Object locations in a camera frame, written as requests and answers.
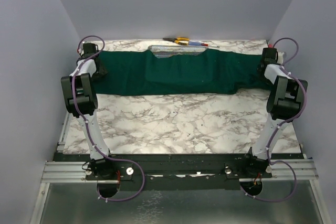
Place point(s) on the dark green surgical cloth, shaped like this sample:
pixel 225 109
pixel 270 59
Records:
pixel 212 71

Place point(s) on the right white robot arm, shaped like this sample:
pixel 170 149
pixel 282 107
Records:
pixel 286 102

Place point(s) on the metal mesh instrument tray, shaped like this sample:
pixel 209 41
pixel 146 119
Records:
pixel 161 51

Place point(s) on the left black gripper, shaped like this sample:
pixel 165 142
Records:
pixel 101 72

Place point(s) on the yellow handled pliers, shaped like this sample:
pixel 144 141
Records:
pixel 179 40

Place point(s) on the aluminium extrusion frame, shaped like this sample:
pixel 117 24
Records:
pixel 55 172

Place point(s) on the blue red pen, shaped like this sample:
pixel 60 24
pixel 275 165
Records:
pixel 201 44

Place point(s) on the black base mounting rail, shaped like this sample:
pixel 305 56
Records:
pixel 140 172

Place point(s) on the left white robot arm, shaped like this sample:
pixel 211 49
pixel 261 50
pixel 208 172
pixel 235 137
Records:
pixel 81 100

